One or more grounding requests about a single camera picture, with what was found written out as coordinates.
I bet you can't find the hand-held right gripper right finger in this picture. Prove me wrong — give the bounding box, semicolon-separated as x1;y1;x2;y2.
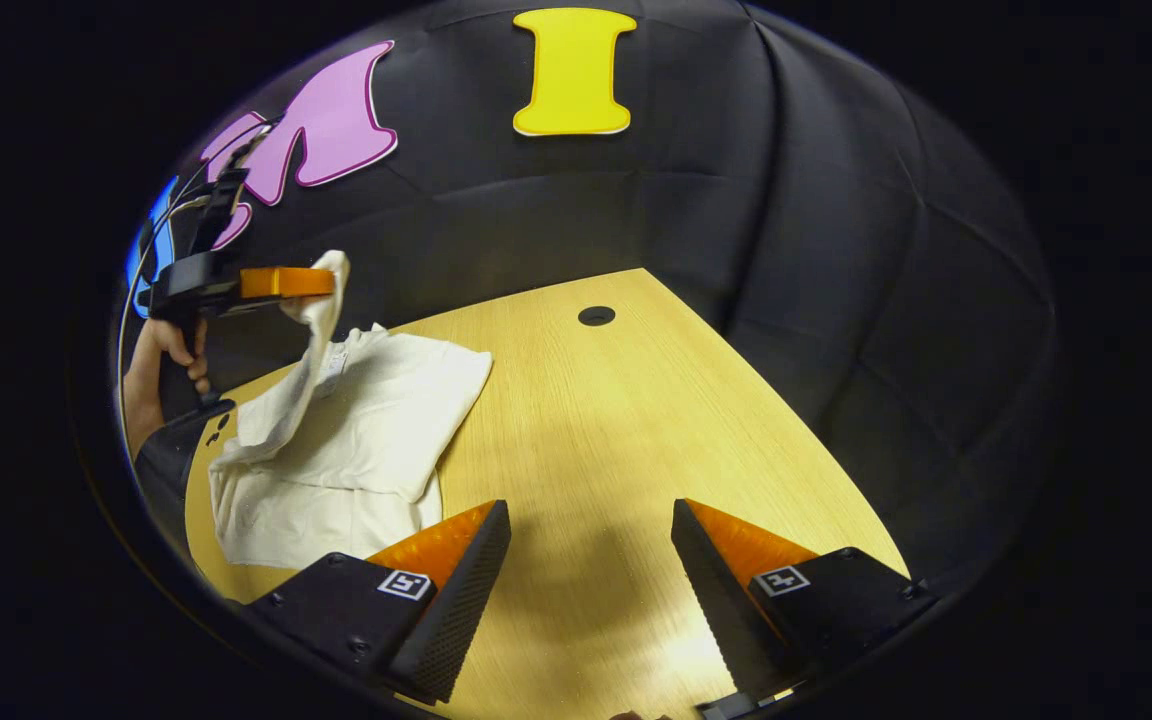
671;497;939;701

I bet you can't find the person's black shirt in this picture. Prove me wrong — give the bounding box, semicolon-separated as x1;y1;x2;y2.
134;400;237;573

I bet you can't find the white garment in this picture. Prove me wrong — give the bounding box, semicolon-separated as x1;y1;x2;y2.
208;249;495;572

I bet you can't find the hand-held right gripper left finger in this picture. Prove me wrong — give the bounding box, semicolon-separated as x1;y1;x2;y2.
246;498;513;705

